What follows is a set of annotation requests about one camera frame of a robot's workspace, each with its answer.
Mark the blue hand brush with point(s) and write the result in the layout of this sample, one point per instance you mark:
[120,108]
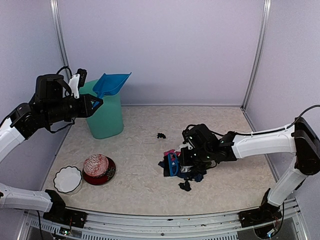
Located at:
[171,165]

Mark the blue plastic dustpan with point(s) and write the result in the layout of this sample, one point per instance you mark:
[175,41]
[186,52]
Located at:
[110,84]

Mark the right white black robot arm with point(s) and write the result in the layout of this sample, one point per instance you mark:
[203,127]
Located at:
[204,149]

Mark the metal corner post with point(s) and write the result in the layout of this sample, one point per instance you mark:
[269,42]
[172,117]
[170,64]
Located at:
[59,31]
[258,53]

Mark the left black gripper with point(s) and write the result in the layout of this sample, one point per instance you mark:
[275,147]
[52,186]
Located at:
[86,109]

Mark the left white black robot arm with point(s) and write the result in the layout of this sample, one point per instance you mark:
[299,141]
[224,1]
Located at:
[54,100]

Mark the black paper scrap far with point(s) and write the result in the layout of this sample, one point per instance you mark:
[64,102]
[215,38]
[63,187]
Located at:
[161,135]

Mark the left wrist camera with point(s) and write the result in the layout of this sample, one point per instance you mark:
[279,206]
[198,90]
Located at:
[77,81]

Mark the black paper scrap right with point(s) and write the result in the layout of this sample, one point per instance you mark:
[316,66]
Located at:
[185,186]

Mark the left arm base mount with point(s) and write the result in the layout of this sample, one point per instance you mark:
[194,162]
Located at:
[58,212]

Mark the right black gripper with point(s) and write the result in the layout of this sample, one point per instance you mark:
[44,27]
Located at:
[184,158]

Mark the red patterned bowl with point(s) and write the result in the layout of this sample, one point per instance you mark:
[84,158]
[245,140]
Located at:
[96,165]

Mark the black paper scrap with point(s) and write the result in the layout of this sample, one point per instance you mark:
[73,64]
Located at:
[185,186]
[161,135]

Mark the front aluminium rail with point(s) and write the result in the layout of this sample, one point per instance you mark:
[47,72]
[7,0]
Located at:
[230,225]

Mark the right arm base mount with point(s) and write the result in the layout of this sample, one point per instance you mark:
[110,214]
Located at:
[263,214]

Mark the right metal corner post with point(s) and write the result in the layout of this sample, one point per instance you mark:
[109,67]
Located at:
[258,53]

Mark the black scrap pile centre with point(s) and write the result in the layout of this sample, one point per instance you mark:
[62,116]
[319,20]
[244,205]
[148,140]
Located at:
[191,173]

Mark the left metal corner post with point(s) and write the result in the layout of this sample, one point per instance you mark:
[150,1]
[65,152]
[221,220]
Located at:
[59,31]

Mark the white scalloped dish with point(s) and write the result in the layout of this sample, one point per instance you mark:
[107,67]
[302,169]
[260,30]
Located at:
[68,180]

